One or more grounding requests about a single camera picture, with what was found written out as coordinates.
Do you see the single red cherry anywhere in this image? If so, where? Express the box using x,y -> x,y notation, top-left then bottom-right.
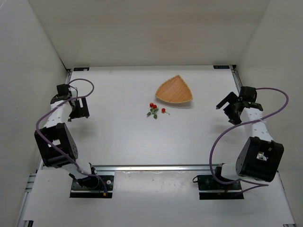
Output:
161,108 -> 170,115

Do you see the cherry sprig with leaves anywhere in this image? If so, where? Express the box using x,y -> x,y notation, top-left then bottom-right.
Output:
146,103 -> 159,119

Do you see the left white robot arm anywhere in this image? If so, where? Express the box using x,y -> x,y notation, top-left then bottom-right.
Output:
34,84 -> 101,190

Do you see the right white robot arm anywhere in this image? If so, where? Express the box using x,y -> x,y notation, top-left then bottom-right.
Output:
214,90 -> 284,182

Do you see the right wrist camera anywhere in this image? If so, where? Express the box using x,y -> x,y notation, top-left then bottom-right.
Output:
239,86 -> 257,102

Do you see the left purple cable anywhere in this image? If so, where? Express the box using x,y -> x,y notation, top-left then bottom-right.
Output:
36,78 -> 107,197

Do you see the purple cable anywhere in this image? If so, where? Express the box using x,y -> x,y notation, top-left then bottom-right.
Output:
209,87 -> 290,197
36,78 -> 107,197

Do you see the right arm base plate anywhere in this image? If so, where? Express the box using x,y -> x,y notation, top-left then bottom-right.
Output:
192,175 -> 244,200

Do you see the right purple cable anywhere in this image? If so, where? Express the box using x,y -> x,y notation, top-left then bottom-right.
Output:
209,87 -> 290,197

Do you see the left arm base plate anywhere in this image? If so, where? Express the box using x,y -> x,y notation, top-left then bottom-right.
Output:
69,174 -> 115,199

